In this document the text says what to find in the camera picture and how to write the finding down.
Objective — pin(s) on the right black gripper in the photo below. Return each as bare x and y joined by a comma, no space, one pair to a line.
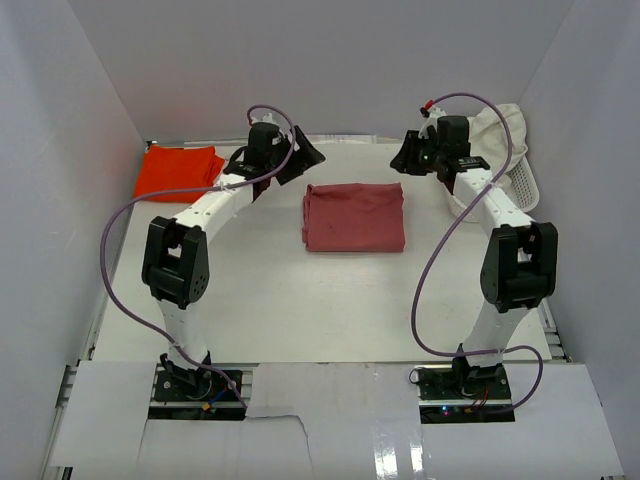
406,159

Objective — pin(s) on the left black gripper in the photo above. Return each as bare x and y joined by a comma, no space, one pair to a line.
303,160

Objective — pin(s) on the pink t-shirt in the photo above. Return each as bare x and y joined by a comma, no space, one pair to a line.
353,218

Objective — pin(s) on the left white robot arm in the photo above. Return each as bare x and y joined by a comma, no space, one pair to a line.
176,260

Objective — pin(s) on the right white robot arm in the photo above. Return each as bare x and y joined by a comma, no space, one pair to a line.
520,265

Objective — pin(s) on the papers at table back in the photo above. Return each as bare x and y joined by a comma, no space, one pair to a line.
351,139

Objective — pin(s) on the white t-shirt in basket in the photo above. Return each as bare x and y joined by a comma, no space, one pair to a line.
488,138

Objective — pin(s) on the white perforated plastic basket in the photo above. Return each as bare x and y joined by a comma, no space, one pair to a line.
518,183

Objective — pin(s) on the folded orange t-shirt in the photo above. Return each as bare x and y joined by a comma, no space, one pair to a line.
178,168

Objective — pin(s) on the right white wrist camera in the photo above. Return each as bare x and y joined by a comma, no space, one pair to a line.
430,114

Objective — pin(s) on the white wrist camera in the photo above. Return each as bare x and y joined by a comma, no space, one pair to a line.
430,114
264,117

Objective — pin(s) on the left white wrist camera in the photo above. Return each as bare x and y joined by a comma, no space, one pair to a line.
264,117

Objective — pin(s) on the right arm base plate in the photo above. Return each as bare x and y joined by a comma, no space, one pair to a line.
442,400

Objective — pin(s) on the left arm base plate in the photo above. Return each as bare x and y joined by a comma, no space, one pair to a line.
212,400

